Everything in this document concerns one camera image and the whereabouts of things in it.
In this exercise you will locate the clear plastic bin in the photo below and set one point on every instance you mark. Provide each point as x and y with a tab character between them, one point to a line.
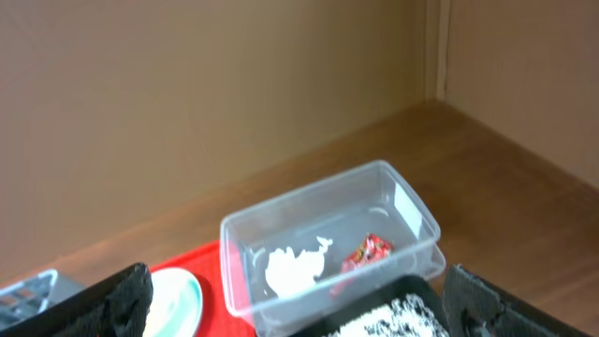
372	198

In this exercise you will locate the black tray bin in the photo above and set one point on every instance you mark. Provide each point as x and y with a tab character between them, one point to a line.
409	284

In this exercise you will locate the green bowl with rice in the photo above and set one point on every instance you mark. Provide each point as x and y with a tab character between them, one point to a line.
177	304

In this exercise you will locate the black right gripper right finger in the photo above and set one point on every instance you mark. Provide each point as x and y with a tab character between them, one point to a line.
474	306

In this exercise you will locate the red snack wrapper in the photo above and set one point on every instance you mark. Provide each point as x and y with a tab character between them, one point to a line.
372	249

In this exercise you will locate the red plastic tray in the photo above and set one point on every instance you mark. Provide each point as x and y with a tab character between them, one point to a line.
204	263

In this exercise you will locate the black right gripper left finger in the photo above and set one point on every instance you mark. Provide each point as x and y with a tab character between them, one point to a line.
117	306

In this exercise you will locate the grey dishwasher rack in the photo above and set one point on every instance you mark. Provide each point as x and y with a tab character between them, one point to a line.
34	295

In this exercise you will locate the white tissue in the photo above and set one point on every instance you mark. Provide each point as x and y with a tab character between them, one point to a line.
287	275

